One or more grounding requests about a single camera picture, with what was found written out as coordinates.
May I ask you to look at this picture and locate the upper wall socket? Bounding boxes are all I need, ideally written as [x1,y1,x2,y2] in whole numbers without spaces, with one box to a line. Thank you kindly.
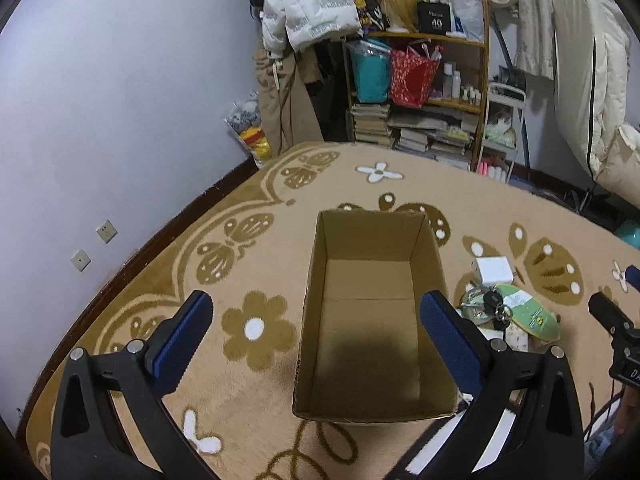
[96,220,118,244]

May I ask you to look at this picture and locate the white square charger box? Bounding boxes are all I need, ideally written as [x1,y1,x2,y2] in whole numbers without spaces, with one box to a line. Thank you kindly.
[474,257,514,286]

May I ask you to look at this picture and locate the white folded mattress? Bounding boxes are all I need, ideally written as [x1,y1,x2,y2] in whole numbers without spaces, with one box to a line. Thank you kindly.
[553,0,639,206]

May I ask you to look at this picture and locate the beige brown patterned rug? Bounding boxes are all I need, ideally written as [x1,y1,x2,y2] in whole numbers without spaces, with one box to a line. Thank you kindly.
[26,143,639,479]

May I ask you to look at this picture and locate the brown cardboard box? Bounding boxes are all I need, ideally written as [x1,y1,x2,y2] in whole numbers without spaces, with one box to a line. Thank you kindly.
[292,210,458,425]

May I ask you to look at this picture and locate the stack of books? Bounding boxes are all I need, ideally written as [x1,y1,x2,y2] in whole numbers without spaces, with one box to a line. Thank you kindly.
[350,103,394,148]

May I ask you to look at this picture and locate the black key bunch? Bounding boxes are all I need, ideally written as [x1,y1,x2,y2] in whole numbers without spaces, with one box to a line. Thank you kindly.
[460,286,512,330]

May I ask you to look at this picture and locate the white metal cart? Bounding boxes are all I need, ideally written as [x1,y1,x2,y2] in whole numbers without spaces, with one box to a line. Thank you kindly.
[476,81,526,183]

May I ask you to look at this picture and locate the red gift bag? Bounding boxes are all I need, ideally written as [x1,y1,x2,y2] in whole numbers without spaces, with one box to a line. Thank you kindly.
[390,48,440,108]

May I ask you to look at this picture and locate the black box with 40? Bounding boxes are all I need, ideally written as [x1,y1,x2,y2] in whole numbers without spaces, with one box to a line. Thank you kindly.
[416,0,451,36]

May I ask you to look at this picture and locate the teal storage bag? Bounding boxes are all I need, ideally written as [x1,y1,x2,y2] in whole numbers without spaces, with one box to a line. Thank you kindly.
[346,39,392,104]

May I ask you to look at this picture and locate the beige hanging trousers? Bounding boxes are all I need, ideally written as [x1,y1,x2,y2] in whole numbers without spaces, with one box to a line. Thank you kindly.
[253,44,323,156]

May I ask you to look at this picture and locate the white puffer jacket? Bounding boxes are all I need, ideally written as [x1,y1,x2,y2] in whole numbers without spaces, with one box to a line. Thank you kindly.
[262,0,362,58]

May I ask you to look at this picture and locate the lower wall socket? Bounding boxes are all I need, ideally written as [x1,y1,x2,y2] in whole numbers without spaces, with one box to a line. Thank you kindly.
[70,249,91,272]

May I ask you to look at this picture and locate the green oval paper fan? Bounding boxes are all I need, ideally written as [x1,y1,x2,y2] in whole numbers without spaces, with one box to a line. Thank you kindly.
[496,284,561,342]

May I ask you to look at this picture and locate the wall socket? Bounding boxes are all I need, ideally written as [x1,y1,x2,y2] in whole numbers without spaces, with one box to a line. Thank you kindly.
[96,220,118,244]
[70,249,91,272]

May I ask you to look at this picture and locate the wooden shelf unit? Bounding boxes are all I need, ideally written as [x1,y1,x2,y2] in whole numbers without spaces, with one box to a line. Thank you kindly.
[364,0,490,171]

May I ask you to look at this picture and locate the white patterned remote case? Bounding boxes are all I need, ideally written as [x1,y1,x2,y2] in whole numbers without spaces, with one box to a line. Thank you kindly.
[504,323,529,352]

